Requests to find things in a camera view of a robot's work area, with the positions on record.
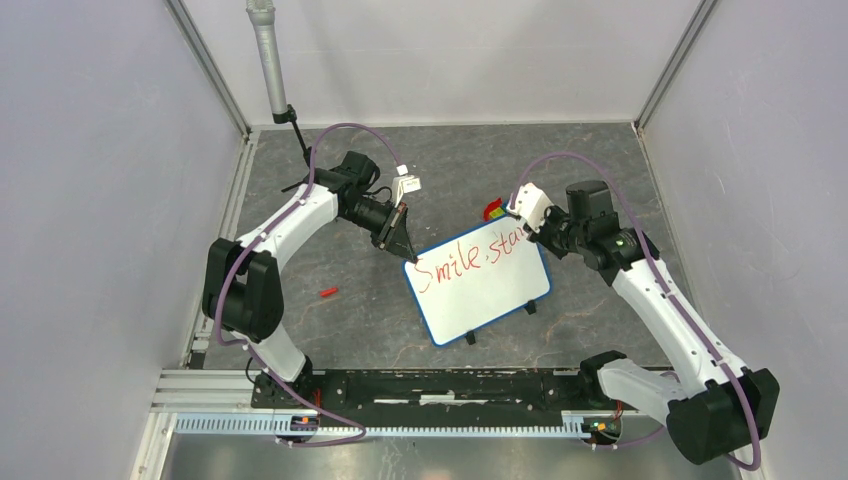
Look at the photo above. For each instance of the blue framed whiteboard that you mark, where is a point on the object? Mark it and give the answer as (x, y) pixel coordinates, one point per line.
(476, 278)

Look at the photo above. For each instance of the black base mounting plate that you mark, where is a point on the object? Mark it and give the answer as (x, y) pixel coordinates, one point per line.
(452, 398)

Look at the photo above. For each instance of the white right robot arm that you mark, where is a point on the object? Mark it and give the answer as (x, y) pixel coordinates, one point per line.
(713, 404)

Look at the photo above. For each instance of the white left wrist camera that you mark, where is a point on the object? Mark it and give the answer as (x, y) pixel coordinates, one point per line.
(403, 183)

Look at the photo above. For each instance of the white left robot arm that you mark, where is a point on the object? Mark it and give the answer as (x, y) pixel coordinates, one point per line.
(243, 292)

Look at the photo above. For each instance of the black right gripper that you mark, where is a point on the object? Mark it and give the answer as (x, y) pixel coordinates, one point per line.
(551, 212)

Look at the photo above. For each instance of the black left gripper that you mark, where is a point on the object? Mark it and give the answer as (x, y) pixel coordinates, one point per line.
(394, 234)

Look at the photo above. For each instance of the slotted aluminium cable duct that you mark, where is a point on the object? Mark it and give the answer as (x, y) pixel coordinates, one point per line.
(567, 424)

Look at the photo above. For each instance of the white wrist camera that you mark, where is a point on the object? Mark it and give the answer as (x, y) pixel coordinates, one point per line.
(403, 183)
(530, 204)

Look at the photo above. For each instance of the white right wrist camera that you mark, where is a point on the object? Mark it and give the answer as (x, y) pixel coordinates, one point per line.
(530, 204)

